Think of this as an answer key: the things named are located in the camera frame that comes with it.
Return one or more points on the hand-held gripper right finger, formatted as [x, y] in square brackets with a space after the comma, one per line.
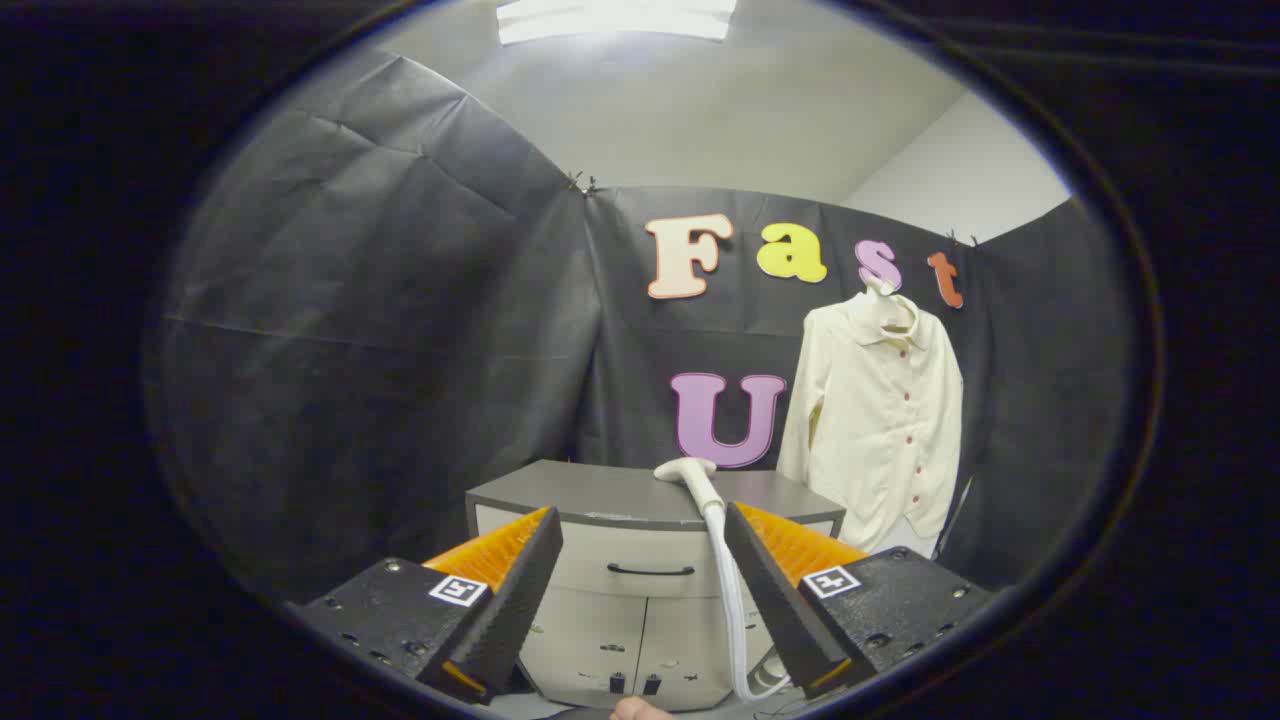
[775, 590]

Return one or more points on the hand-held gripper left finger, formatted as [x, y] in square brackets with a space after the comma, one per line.
[520, 590]

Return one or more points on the white garment steamer head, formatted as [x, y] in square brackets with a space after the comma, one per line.
[690, 472]

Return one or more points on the white garment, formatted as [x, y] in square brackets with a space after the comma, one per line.
[915, 546]

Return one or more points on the cream button shirt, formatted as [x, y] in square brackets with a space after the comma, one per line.
[880, 420]

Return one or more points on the white clothes hanger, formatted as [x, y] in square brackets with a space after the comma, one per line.
[880, 300]

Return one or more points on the grey cabinet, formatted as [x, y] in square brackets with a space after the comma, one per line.
[600, 495]

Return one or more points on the black backdrop cloth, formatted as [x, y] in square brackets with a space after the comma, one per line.
[380, 350]

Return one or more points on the small black binder clips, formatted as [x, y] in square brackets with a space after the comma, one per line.
[581, 183]
[961, 238]

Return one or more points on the ceiling light panel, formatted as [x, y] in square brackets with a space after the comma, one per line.
[615, 18]

